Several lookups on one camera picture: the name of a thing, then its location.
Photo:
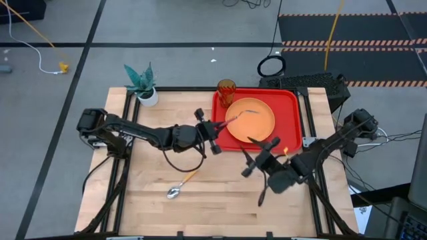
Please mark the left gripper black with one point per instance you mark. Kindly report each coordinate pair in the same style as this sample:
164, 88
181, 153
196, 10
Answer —
207, 130

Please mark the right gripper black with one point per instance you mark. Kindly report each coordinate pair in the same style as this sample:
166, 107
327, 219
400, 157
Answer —
267, 158

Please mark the orange round plate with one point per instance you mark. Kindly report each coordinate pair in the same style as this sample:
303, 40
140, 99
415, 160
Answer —
253, 128

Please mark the amber faceted plastic cup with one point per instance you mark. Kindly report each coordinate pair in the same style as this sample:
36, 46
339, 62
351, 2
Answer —
227, 91

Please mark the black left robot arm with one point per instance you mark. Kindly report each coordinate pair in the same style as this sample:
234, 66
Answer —
143, 131

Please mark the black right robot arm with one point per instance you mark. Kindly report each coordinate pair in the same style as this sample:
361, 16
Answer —
327, 146

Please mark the red plastic tray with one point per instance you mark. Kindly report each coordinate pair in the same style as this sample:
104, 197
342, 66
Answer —
287, 110

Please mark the white plant pot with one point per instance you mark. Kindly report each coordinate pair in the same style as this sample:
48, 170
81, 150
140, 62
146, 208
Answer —
150, 100

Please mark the black perforated computer case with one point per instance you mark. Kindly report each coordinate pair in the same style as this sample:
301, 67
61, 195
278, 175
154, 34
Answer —
307, 81

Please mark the green artificial plant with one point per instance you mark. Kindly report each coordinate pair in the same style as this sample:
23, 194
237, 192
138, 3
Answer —
141, 83

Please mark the white printed paper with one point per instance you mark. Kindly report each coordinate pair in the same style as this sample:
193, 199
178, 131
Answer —
361, 216

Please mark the black mat with hazard stripes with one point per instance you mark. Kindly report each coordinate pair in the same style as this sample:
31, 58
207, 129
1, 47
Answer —
367, 65

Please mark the dark grey desk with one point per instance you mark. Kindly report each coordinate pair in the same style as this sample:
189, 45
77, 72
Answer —
383, 220

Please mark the black computer monitor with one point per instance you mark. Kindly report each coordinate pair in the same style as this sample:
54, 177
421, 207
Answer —
420, 173

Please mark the black keyboard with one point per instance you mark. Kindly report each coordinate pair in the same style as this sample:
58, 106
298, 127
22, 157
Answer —
415, 230

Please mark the small grey floor object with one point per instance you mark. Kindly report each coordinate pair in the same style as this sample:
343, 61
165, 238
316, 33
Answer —
5, 69

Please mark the black storage box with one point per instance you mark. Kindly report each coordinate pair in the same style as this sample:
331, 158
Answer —
20, 10

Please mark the black aluminium table frame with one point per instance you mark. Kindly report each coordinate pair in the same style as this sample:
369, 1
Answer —
187, 89

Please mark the silver metal bracket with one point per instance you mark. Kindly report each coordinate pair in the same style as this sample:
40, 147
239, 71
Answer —
308, 141

